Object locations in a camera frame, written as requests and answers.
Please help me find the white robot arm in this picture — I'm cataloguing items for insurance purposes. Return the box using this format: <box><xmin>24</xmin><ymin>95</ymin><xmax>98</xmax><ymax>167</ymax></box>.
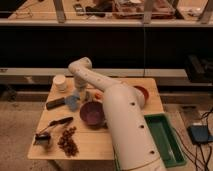
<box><xmin>68</xmin><ymin>57</ymin><xmax>166</xmax><ymax>171</ymax></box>

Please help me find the orange carrot toy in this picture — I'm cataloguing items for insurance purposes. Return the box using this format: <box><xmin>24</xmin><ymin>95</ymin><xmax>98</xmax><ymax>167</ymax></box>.
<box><xmin>94</xmin><ymin>92</ymin><xmax>103</xmax><ymax>100</ymax></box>

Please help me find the white paper cup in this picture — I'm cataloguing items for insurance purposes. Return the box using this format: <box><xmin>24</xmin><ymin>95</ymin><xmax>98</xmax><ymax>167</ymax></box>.
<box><xmin>53</xmin><ymin>74</ymin><xmax>67</xmax><ymax>91</ymax></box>

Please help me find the purple bowl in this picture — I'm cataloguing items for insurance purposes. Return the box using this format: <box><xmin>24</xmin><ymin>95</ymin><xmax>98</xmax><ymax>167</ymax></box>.
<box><xmin>80</xmin><ymin>101</ymin><xmax>105</xmax><ymax>126</ymax></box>

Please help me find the black rectangular block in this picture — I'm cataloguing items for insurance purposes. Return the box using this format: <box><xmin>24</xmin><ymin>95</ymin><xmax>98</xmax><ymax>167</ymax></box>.
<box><xmin>46</xmin><ymin>98</ymin><xmax>65</xmax><ymax>110</ymax></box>

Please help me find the wooden table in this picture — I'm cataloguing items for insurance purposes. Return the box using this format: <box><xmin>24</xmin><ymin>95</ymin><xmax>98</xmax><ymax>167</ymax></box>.
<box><xmin>28</xmin><ymin>78</ymin><xmax>164</xmax><ymax>160</ymax></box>

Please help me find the bunch of dark grapes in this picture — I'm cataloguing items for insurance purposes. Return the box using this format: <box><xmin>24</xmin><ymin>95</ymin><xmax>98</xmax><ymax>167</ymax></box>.
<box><xmin>58</xmin><ymin>127</ymin><xmax>79</xmax><ymax>157</ymax></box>

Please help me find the orange-red bowl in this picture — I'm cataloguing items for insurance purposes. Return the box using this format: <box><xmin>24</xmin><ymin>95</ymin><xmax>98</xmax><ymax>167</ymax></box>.
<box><xmin>135</xmin><ymin>86</ymin><xmax>149</xmax><ymax>108</ymax></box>

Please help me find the green plastic tray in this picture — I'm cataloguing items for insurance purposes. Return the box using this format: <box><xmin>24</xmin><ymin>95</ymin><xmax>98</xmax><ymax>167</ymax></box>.
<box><xmin>110</xmin><ymin>114</ymin><xmax>186</xmax><ymax>171</ymax></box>

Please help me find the blue-black foot pedal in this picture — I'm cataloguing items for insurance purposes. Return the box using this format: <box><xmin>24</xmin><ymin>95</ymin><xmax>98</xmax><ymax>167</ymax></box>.
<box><xmin>187</xmin><ymin>125</ymin><xmax>213</xmax><ymax>144</ymax></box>

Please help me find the black handled spatula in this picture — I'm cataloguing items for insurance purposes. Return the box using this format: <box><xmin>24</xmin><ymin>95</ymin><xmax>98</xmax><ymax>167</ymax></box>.
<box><xmin>38</xmin><ymin>117</ymin><xmax>73</xmax><ymax>134</ymax></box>

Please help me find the black cable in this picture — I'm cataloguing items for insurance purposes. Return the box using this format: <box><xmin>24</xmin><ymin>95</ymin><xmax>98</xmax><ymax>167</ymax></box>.
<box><xmin>173</xmin><ymin>106</ymin><xmax>213</xmax><ymax>171</ymax></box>

